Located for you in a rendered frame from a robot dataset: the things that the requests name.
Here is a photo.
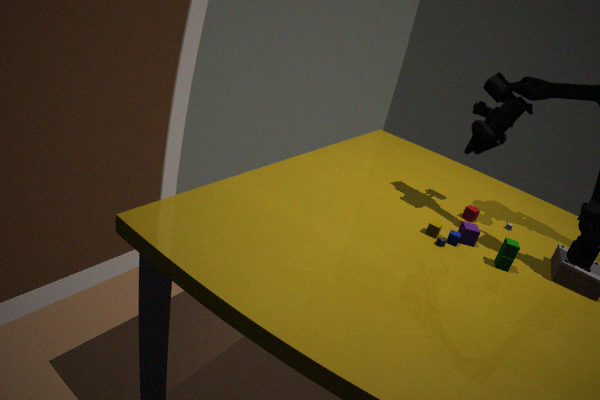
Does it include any blue block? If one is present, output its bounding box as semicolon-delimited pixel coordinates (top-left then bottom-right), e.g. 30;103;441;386
447;230;461;246

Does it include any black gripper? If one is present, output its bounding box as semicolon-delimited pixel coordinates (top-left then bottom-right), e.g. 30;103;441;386
464;107;515;154

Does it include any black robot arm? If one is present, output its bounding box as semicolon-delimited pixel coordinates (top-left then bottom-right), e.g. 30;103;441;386
473;72;600;272

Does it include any purple block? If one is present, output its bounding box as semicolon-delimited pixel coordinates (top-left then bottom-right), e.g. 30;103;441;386
458;221;480;247

